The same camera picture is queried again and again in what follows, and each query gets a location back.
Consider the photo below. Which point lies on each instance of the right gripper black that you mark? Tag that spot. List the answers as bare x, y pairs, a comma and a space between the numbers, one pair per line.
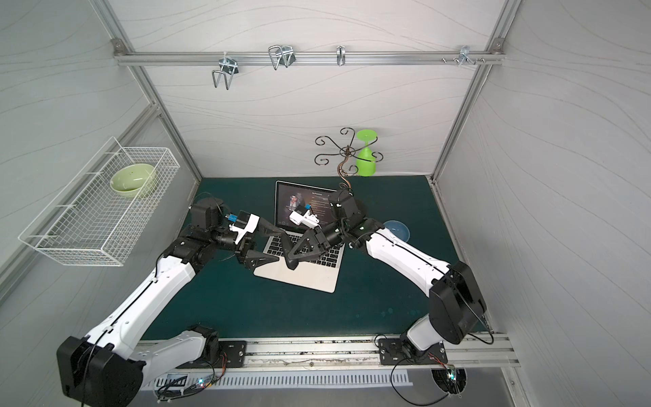
320, 238

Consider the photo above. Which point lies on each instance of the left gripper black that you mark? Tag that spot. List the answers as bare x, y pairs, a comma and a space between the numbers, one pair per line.
243, 249

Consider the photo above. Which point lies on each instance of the silver laptop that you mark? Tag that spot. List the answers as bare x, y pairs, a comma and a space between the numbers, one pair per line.
319, 274

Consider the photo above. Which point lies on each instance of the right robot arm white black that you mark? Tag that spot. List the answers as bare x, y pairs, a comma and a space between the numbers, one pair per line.
455, 300

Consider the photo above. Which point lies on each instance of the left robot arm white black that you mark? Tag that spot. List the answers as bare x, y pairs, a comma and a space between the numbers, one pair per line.
105, 368

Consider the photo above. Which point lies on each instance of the green table mat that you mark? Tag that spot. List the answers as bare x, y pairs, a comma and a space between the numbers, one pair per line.
370, 296

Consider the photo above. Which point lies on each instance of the blue bowl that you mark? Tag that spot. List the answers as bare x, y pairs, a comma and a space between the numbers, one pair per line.
398, 229

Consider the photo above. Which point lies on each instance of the green plastic goblet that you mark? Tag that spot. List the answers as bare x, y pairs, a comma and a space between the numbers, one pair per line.
365, 159

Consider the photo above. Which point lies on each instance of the dark metal cup stand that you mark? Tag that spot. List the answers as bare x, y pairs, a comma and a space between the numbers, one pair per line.
346, 168

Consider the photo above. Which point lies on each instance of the white vent grille strip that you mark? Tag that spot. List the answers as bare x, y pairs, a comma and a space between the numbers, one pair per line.
384, 378

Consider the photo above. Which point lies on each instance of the green bowl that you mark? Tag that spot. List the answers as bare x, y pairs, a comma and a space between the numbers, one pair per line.
135, 181

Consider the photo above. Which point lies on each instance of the metal double hook left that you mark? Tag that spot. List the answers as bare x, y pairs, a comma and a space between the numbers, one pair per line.
227, 69

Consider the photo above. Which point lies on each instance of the metal double hook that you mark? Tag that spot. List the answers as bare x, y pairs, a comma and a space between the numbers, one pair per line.
227, 69
281, 55

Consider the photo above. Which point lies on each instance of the metal double hook middle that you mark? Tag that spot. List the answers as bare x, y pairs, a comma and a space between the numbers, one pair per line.
281, 55

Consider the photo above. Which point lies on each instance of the small metal hook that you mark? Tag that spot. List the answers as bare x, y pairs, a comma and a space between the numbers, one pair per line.
341, 55

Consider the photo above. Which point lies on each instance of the metal hook right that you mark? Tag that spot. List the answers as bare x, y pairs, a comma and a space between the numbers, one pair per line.
464, 57

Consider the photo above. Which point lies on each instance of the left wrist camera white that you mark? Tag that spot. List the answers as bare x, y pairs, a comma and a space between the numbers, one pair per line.
242, 224

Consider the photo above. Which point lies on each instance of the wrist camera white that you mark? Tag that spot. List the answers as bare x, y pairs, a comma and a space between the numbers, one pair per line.
242, 224
303, 216

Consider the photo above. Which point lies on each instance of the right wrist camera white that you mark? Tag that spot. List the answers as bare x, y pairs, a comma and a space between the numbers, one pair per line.
303, 216

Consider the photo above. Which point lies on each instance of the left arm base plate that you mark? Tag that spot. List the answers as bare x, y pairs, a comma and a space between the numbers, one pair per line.
233, 351

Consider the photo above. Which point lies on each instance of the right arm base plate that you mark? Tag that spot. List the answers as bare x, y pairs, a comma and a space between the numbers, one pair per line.
397, 351

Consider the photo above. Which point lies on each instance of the white wire basket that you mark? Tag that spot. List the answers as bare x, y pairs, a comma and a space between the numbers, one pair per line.
87, 224

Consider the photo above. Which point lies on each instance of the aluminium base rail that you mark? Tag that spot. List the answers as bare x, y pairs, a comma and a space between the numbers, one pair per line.
331, 353

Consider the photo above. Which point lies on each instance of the aluminium top rail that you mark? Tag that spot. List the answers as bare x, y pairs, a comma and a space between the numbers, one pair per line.
324, 58

